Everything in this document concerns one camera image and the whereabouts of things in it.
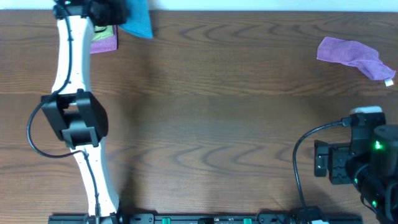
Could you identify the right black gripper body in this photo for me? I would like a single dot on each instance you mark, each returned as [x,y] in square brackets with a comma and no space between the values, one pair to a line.
[342,166]

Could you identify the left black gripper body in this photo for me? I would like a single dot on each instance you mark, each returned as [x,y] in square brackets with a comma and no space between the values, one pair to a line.
[106,13]

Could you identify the blue cloth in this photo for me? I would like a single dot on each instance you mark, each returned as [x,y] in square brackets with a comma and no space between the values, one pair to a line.
[138,21]

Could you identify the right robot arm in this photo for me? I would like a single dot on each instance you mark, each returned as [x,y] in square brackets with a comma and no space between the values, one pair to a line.
[368,162]

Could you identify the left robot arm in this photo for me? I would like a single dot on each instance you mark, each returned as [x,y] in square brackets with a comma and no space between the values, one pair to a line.
[77,118]

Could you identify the folded green cloth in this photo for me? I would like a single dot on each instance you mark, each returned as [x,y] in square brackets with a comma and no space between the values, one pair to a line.
[103,32]

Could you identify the folded purple cloth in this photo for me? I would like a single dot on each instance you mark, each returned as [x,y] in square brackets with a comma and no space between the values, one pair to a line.
[105,45]

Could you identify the crumpled purple cloth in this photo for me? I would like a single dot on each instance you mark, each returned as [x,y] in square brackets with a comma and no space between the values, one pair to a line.
[355,54]

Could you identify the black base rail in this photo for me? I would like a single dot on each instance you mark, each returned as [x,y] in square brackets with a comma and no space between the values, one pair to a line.
[148,218]

